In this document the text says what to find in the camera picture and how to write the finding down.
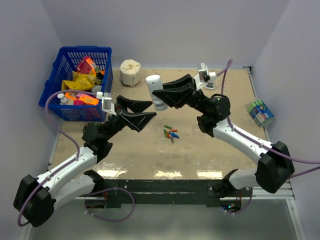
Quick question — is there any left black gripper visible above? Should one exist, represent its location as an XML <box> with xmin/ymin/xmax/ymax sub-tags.
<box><xmin>103</xmin><ymin>95</ymin><xmax>156</xmax><ymax>142</ymax></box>

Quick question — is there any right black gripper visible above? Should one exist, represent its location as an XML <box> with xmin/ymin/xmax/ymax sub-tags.
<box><xmin>152</xmin><ymin>74</ymin><xmax>209</xmax><ymax>115</ymax></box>

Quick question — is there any long white remote control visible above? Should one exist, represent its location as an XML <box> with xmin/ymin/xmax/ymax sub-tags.
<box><xmin>145</xmin><ymin>74</ymin><xmax>168</xmax><ymax>111</ymax></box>

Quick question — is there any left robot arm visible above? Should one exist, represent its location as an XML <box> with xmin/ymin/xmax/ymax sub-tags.
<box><xmin>13</xmin><ymin>95</ymin><xmax>156</xmax><ymax>227</ymax></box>

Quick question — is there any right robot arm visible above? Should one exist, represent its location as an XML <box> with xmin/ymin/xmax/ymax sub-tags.
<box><xmin>146</xmin><ymin>72</ymin><xmax>295</xmax><ymax>198</ymax></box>

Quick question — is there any small white remote control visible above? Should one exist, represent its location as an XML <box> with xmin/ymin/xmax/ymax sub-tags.
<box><xmin>204</xmin><ymin>80</ymin><xmax>215</xmax><ymax>91</ymax></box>

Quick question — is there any green battery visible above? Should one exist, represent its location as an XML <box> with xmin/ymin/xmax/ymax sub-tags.
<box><xmin>164</xmin><ymin>125</ymin><xmax>173</xmax><ymax>130</ymax></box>

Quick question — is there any wrapped toilet paper roll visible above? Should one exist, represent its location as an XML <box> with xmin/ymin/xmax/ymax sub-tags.
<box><xmin>119</xmin><ymin>59</ymin><xmax>141</xmax><ymax>87</ymax></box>

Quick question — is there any red tin can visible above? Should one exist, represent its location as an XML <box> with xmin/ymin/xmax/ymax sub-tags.
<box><xmin>91</xmin><ymin>85</ymin><xmax>102</xmax><ymax>94</ymax></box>

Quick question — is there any orange pink snack pack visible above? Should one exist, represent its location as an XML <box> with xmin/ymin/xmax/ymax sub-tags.
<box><xmin>64</xmin><ymin>92</ymin><xmax>100</xmax><ymax>106</ymax></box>

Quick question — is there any yellow snack bag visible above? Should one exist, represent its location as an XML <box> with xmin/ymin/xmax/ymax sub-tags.
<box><xmin>61</xmin><ymin>71</ymin><xmax>97</xmax><ymax>91</ymax></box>

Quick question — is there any blue plastic basket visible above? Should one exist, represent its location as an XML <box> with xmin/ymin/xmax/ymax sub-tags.
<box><xmin>38</xmin><ymin>46</ymin><xmax>113</xmax><ymax>122</ymax></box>

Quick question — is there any pink snack box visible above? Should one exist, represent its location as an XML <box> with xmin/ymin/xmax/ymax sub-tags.
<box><xmin>76</xmin><ymin>56</ymin><xmax>98</xmax><ymax>75</ymax></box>

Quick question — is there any white small bottle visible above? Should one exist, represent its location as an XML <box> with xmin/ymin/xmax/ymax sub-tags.
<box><xmin>57</xmin><ymin>93</ymin><xmax>68</xmax><ymax>105</ymax></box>

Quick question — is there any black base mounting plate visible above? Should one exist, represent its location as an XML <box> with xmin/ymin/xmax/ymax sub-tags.
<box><xmin>87</xmin><ymin>179</ymin><xmax>238</xmax><ymax>208</ymax></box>

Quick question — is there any green blue sponge pack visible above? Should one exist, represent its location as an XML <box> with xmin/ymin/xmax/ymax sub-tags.
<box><xmin>246</xmin><ymin>99</ymin><xmax>275</xmax><ymax>128</ymax></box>

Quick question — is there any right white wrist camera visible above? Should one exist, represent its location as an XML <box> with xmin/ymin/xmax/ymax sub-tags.
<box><xmin>194</xmin><ymin>63</ymin><xmax>217</xmax><ymax>90</ymax></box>

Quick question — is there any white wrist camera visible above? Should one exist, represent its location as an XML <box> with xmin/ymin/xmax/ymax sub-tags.
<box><xmin>194</xmin><ymin>63</ymin><xmax>217</xmax><ymax>90</ymax></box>
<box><xmin>96</xmin><ymin>91</ymin><xmax>117</xmax><ymax>116</ymax></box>

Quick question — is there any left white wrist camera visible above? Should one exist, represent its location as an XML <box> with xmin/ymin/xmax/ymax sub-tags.
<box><xmin>96</xmin><ymin>91</ymin><xmax>117</xmax><ymax>116</ymax></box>

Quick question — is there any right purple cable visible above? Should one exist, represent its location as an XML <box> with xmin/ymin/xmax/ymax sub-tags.
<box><xmin>216</xmin><ymin>58</ymin><xmax>320</xmax><ymax>180</ymax></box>

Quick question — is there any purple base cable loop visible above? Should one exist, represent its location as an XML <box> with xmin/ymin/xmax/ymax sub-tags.
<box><xmin>84</xmin><ymin>187</ymin><xmax>136</xmax><ymax>222</ymax></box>

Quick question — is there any aluminium frame rail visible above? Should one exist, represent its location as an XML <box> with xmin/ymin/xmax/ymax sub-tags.
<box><xmin>252</xmin><ymin>180</ymin><xmax>307</xmax><ymax>240</ymax></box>

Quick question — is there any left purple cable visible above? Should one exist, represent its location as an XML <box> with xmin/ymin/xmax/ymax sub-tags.
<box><xmin>16</xmin><ymin>90</ymin><xmax>101</xmax><ymax>227</ymax></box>

